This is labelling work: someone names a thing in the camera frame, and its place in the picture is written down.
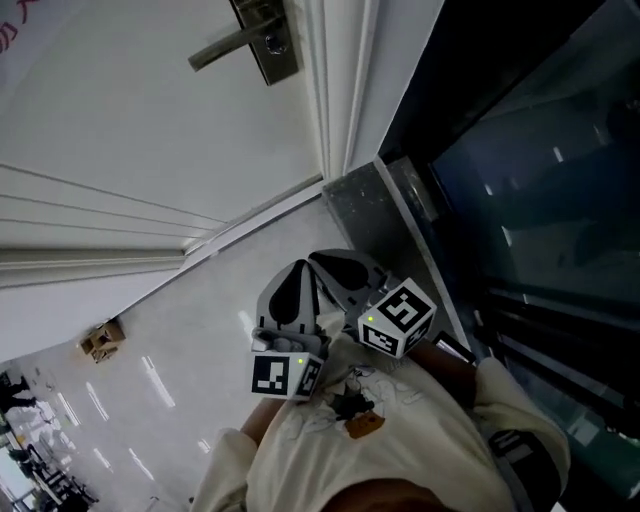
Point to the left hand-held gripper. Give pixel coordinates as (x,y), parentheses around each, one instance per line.
(272,375)

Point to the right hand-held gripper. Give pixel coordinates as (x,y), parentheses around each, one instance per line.
(400,320)

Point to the person's right forearm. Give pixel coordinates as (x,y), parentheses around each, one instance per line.
(450,380)

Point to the person's left forearm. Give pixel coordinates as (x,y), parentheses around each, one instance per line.
(262,422)

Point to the metal door lock plate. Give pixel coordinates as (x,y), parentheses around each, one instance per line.
(282,67)

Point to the white door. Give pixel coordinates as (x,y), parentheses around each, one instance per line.
(125,125)

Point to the black wristwatch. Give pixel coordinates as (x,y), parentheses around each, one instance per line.
(454,348)

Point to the cream printed T-shirt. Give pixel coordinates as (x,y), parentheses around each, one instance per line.
(400,450)

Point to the brown cardboard box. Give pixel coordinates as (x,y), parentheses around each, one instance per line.
(102,341)

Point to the dark glass partition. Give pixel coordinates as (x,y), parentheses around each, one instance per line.
(550,200)

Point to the row of office desks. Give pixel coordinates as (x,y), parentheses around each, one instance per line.
(45,475)

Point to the white notice with red lettering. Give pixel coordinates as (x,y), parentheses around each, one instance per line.
(20,35)

